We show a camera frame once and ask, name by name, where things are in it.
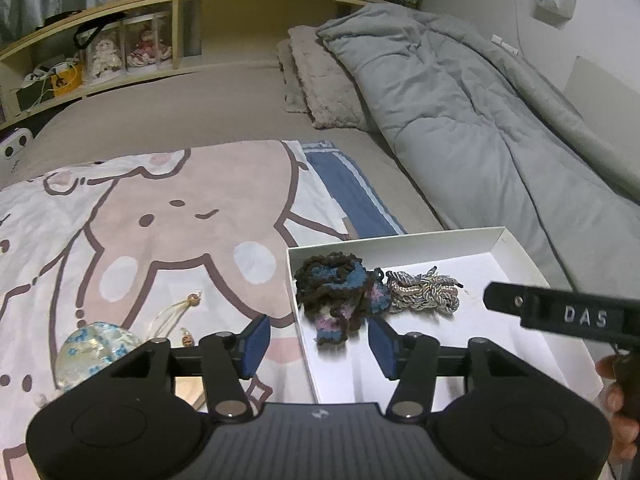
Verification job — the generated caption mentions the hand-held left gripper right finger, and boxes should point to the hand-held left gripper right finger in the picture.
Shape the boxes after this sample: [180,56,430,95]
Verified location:
[367,317,533,420]

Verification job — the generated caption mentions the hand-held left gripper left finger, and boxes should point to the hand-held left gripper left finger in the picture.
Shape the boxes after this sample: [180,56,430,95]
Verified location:
[107,314,272,422]

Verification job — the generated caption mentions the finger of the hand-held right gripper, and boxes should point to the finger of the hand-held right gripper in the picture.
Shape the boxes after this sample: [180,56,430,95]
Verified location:
[482,281,527,317]

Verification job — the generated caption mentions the white cardboard box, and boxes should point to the white cardboard box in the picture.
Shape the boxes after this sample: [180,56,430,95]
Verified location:
[286,226,606,406]

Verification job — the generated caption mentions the dark crochet scrunchie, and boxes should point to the dark crochet scrunchie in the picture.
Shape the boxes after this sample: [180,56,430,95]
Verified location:
[294,252,390,347]

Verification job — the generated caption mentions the blue floral pouch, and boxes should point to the blue floral pouch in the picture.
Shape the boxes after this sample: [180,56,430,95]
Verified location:
[54,322,144,394]

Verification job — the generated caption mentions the person's right hand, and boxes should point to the person's right hand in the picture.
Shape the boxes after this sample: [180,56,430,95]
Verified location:
[595,354,640,462]

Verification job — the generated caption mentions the small wooden piece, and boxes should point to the small wooden piece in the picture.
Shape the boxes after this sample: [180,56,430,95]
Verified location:
[174,376,207,412]

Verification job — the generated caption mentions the cartoon printed blanket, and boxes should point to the cartoon printed blanket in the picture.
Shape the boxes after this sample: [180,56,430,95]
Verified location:
[0,140,352,461]

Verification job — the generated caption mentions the grey duvet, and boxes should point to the grey duvet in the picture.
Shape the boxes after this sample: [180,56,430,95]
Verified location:
[316,2,640,301]

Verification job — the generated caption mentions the beige fluffy pillow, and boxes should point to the beige fluffy pillow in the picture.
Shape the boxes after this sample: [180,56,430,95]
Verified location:
[276,25,373,131]

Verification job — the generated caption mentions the white device with dark dots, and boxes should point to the white device with dark dots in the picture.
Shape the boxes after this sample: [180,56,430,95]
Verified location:
[0,129,34,160]

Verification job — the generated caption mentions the doll in clear box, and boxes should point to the doll in clear box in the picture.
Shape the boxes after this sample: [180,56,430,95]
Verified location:
[84,22,126,84]
[123,11,174,72]

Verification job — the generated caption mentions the yellow container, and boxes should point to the yellow container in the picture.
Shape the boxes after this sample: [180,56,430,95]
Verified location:
[52,62,83,97]

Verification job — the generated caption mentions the wooden headboard shelf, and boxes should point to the wooden headboard shelf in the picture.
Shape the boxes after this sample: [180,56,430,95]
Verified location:
[0,0,388,128]

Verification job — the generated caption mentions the white power strip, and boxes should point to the white power strip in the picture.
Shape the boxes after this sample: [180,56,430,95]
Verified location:
[25,62,63,85]

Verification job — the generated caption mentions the grey braided rope hair tie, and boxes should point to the grey braided rope hair tie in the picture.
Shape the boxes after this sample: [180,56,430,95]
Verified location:
[386,269,462,320]

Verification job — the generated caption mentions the black bag handle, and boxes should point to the black bag handle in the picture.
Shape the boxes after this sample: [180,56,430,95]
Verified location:
[73,13,124,52]

